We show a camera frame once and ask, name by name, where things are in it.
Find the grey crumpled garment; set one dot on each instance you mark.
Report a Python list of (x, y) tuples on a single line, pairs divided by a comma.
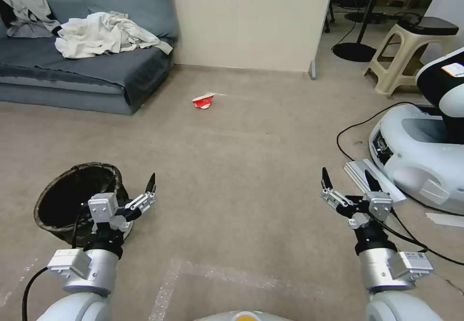
[(25, 5)]

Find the white robot front shell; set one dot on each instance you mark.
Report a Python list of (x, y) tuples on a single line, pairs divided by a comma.
[(241, 315)]

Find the black floor stand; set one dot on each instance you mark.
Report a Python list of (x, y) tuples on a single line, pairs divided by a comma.
[(357, 51)]

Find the grey partition foot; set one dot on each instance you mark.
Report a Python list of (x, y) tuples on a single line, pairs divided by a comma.
[(313, 70)]

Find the crushed red paper cup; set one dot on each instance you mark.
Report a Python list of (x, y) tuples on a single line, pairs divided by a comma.
[(203, 101)]

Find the blue-grey sofa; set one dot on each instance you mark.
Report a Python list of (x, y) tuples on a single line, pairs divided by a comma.
[(72, 74)]

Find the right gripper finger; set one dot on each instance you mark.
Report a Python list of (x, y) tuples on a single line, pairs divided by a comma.
[(335, 197), (372, 184)]

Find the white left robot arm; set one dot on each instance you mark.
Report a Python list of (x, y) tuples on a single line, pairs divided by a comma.
[(85, 274)]

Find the crumpled white cloth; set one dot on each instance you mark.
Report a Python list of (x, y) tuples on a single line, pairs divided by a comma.
[(101, 34)]

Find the white floor tape strip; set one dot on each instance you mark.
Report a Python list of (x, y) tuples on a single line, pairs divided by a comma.
[(446, 219)]

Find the dark woven trash can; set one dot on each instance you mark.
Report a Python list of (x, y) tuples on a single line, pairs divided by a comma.
[(61, 205)]

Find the white wheeled robot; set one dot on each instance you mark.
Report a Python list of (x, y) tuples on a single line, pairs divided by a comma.
[(417, 143)]

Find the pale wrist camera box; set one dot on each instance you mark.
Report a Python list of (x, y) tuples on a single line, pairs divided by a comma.
[(103, 208), (380, 205)]

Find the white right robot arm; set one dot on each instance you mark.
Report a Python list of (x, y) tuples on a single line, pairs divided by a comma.
[(384, 274)]

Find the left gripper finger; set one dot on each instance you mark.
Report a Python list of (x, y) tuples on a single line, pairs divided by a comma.
[(145, 200)]

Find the silver aluminium rail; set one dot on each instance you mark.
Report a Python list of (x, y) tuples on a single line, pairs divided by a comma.
[(377, 179)]

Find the flat black device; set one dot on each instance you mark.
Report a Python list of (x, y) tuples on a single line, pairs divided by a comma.
[(431, 25)]

